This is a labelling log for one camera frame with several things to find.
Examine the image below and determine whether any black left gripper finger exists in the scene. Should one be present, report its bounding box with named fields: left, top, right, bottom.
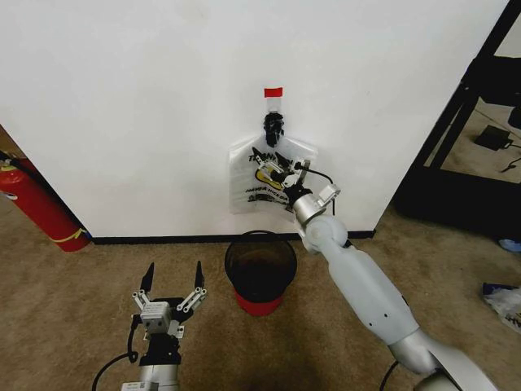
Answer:
left=177, top=260, right=208, bottom=314
left=130, top=262, right=158, bottom=314

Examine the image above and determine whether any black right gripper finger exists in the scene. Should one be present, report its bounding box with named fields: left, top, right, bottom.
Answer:
left=254, top=159, right=292, bottom=185
left=291, top=157, right=313, bottom=189

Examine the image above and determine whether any clear printed garbage bag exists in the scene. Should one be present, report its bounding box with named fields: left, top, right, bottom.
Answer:
left=225, top=137, right=319, bottom=224

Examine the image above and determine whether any black trash bin red base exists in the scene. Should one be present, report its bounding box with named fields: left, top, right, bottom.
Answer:
left=223, top=230, right=299, bottom=317

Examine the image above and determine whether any clear printed plastic bag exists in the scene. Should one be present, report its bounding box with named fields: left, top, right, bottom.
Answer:
left=482, top=281, right=521, bottom=340

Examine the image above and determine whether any black baseboard strip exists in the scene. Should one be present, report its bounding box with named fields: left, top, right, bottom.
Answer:
left=89, top=230, right=376, bottom=245

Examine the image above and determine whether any red fire extinguisher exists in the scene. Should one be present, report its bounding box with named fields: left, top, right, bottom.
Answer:
left=0, top=149, right=92, bottom=253

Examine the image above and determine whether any black power adapter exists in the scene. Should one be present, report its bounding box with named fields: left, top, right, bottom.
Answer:
left=473, top=125, right=514, bottom=151

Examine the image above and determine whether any blue crumpled item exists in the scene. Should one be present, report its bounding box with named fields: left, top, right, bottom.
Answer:
left=498, top=238, right=521, bottom=256

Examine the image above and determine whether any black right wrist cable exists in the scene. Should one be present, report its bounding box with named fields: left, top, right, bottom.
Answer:
left=303, top=165, right=339, bottom=215

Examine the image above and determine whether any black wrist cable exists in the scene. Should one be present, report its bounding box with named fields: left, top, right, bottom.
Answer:
left=303, top=165, right=339, bottom=215
left=90, top=313, right=142, bottom=391

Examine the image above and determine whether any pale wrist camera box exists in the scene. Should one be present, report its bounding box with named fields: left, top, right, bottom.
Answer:
left=139, top=300, right=172, bottom=335

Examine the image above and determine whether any black wall hook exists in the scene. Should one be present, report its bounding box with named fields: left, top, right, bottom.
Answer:
left=262, top=112, right=286, bottom=147

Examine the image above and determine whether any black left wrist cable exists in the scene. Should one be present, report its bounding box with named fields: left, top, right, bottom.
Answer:
left=90, top=313, right=142, bottom=391

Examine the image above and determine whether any black metal rack frame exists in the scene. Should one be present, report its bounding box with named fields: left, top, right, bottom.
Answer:
left=391, top=0, right=521, bottom=242

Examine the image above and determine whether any black right shoulder cable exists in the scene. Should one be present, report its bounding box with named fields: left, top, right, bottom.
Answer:
left=379, top=358, right=403, bottom=391

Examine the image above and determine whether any black floor cable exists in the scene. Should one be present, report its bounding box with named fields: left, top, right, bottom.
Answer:
left=499, top=142, right=521, bottom=174

